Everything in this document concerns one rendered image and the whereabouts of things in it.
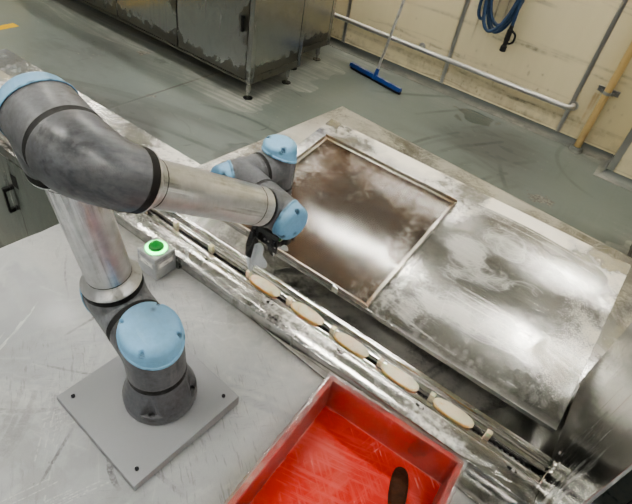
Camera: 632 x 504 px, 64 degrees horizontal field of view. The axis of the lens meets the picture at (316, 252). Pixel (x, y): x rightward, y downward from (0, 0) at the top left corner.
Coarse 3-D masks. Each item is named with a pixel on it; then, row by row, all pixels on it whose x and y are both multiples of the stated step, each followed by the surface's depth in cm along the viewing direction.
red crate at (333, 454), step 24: (312, 432) 110; (336, 432) 110; (360, 432) 111; (288, 456) 105; (312, 456) 106; (336, 456) 106; (360, 456) 107; (384, 456) 108; (288, 480) 101; (312, 480) 102; (336, 480) 103; (360, 480) 103; (384, 480) 104; (432, 480) 106
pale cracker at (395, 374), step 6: (384, 366) 121; (390, 366) 121; (384, 372) 120; (390, 372) 120; (396, 372) 120; (402, 372) 121; (390, 378) 119; (396, 378) 119; (402, 378) 119; (408, 378) 119; (402, 384) 118; (408, 384) 118; (414, 384) 119; (414, 390) 118
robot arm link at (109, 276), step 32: (0, 96) 70; (32, 96) 67; (64, 96) 68; (0, 128) 72; (32, 128) 64; (64, 224) 82; (96, 224) 83; (96, 256) 88; (96, 288) 94; (128, 288) 96; (96, 320) 100
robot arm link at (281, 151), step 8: (272, 136) 108; (280, 136) 108; (264, 144) 106; (272, 144) 105; (280, 144) 106; (288, 144) 106; (296, 144) 108; (264, 152) 106; (272, 152) 105; (280, 152) 104; (288, 152) 105; (296, 152) 107; (272, 160) 105; (280, 160) 105; (288, 160) 106; (296, 160) 109; (272, 168) 105; (280, 168) 106; (288, 168) 108; (272, 176) 106; (280, 176) 108; (288, 176) 109; (280, 184) 110; (288, 184) 111
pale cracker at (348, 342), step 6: (336, 336) 126; (342, 336) 126; (348, 336) 126; (342, 342) 125; (348, 342) 125; (354, 342) 125; (348, 348) 124; (354, 348) 124; (360, 348) 124; (360, 354) 123; (366, 354) 123
